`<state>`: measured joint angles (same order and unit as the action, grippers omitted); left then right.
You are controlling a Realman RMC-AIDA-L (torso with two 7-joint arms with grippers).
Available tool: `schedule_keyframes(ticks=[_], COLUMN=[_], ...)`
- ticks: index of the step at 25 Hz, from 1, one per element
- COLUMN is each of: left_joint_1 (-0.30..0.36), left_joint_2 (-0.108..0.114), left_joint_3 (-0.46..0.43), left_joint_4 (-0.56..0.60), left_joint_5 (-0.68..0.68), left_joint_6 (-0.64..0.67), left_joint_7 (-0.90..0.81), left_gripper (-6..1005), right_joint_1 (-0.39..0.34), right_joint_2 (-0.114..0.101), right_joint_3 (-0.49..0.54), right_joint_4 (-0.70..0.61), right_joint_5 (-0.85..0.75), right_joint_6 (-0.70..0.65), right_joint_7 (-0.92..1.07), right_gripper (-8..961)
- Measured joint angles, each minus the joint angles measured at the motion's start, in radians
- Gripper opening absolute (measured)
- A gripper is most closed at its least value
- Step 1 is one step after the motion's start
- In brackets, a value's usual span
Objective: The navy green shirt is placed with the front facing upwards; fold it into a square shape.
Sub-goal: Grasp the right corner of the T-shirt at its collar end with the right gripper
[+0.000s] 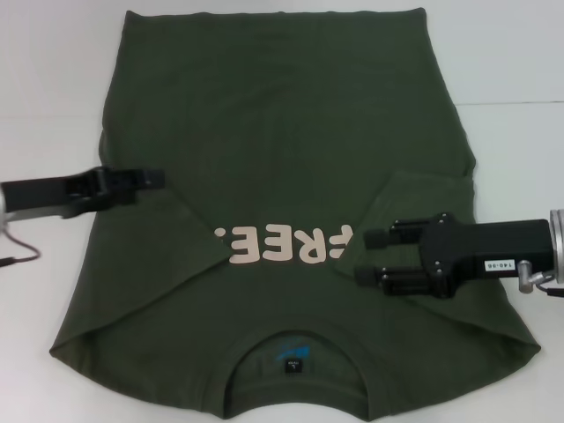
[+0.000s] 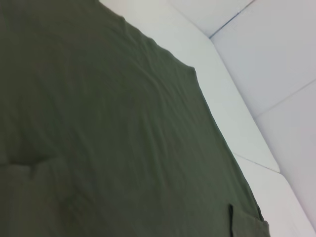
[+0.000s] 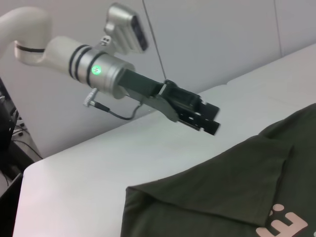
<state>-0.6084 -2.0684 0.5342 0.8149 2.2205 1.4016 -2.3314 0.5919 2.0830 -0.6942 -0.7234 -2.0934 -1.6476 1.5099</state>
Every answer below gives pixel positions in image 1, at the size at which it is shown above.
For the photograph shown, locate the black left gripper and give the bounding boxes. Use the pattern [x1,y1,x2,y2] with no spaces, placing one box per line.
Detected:
[1,167,167,220]

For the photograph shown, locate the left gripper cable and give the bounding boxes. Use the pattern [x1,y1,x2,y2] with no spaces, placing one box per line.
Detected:
[0,225,43,268]

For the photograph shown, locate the dark green FREE t-shirt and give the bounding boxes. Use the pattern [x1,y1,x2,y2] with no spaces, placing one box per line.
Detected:
[48,7,543,423]

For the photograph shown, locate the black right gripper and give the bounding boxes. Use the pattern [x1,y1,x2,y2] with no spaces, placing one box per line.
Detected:
[352,211,555,301]

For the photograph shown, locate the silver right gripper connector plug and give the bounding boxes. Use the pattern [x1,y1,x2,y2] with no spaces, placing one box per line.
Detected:
[516,259,557,295]

